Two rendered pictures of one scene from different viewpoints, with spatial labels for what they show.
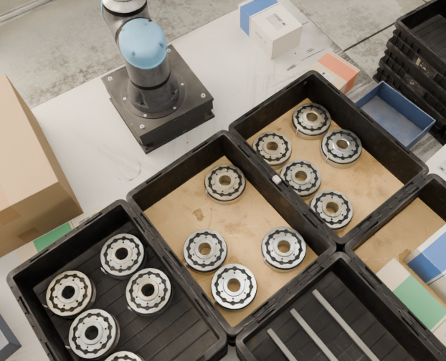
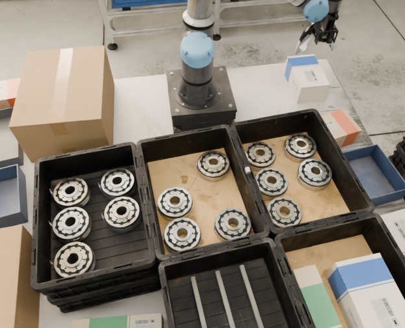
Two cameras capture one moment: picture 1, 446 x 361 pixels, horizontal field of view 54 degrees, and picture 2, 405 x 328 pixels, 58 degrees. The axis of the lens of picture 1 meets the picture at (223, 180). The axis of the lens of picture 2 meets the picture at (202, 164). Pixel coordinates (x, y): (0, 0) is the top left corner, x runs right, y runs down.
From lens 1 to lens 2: 0.28 m
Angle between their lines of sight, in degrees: 14
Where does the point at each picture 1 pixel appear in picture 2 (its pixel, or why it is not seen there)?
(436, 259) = (347, 277)
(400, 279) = (312, 282)
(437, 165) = (394, 220)
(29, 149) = (94, 93)
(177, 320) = (131, 242)
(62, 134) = (125, 101)
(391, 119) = (374, 177)
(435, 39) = not seen: outside the picture
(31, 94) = not seen: hidden behind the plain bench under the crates
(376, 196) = not seen: hidden behind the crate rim
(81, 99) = (149, 84)
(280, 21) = (313, 77)
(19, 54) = (135, 57)
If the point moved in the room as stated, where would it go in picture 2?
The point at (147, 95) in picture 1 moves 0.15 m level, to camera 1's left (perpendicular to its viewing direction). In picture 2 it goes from (189, 89) to (152, 79)
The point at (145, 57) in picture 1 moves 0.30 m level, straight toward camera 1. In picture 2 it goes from (193, 58) to (176, 123)
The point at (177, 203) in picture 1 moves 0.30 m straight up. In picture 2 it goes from (173, 166) to (166, 98)
